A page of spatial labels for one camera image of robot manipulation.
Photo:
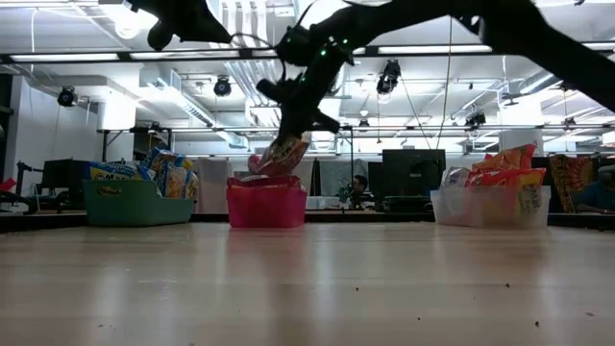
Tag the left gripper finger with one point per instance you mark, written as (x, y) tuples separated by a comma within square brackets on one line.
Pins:
[(211, 31), (159, 37)]

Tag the red Maruchan noodle pack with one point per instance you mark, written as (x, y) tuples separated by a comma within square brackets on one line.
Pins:
[(269, 181), (286, 156)]

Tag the blue Maruchan noodle pack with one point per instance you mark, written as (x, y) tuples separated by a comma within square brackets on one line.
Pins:
[(113, 171), (191, 185), (165, 157), (173, 182)]

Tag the orange Maruchan noodle pack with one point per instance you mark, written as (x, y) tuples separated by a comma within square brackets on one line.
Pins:
[(509, 178), (528, 199), (509, 157)]

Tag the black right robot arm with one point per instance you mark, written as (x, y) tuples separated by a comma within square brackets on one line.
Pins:
[(528, 33)]

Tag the white round ceiling lamp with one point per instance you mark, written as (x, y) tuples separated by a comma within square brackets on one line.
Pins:
[(127, 28)]

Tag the black overhead beam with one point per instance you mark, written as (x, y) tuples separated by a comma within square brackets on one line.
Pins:
[(245, 54)]

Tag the black ceiling spotlight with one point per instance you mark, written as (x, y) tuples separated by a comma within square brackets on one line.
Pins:
[(475, 118), (389, 79), (67, 97), (222, 88)]

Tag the person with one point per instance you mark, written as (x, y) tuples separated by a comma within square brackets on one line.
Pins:
[(359, 185), (598, 194)]

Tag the red plastic bin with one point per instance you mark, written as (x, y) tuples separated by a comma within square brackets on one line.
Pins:
[(266, 209)]

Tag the white hanging cloth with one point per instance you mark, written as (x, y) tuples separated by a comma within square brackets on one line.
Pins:
[(211, 187)]

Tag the black background monitor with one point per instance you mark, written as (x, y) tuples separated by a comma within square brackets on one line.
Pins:
[(413, 178)]

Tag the dark background monitor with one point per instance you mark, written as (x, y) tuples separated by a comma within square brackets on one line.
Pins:
[(65, 174)]

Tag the teal plastic bin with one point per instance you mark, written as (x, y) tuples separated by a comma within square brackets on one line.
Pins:
[(134, 206)]

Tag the clear plastic bin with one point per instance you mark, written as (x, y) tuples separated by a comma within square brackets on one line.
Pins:
[(480, 211)]

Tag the orange patterned cloth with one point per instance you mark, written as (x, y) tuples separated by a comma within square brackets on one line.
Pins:
[(569, 178)]

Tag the black metal table frame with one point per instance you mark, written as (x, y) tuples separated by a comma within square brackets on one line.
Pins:
[(365, 217)]

